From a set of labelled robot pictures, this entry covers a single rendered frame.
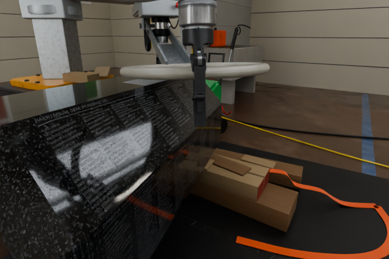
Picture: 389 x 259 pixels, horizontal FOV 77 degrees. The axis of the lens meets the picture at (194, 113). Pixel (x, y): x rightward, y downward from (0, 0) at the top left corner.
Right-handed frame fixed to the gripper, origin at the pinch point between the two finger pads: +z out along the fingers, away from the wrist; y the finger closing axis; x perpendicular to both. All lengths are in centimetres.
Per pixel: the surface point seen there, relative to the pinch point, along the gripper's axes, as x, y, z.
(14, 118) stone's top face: 49.0, 3.0, 1.0
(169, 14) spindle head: 11, 75, -35
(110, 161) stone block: 26.4, 7.2, 16.3
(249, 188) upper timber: -31, 65, 62
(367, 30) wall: -323, 386, -45
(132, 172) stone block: 20.6, 8.6, 20.9
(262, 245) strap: -34, 44, 83
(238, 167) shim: -29, 81, 57
